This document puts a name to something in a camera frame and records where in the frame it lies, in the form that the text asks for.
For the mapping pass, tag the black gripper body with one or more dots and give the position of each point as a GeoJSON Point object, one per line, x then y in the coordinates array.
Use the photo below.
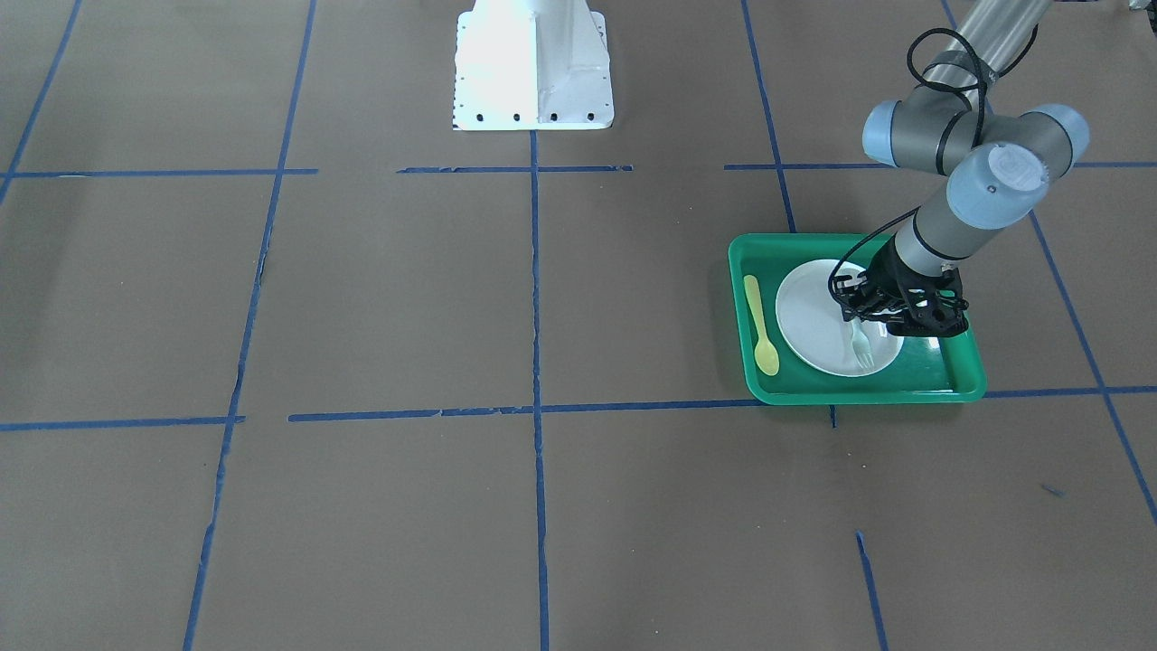
{"type": "Point", "coordinates": [887, 274]}

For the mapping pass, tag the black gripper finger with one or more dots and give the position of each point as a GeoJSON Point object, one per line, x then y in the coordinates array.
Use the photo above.
{"type": "Point", "coordinates": [895, 317]}
{"type": "Point", "coordinates": [855, 296]}

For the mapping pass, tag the clear plastic fork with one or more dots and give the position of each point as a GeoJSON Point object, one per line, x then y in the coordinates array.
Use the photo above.
{"type": "Point", "coordinates": [861, 345]}

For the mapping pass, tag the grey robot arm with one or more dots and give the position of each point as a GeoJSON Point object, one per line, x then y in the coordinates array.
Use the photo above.
{"type": "Point", "coordinates": [996, 169]}

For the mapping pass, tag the white round plate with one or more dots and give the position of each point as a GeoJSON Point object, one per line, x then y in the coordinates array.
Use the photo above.
{"type": "Point", "coordinates": [811, 323]}

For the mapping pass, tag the green plastic tray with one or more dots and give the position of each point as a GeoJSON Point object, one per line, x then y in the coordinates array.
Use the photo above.
{"type": "Point", "coordinates": [928, 370]}

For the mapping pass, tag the yellow plastic spoon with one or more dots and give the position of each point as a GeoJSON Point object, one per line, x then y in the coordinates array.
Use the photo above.
{"type": "Point", "coordinates": [764, 352]}

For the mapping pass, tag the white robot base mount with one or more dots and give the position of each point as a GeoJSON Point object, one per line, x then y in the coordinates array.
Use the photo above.
{"type": "Point", "coordinates": [525, 65]}

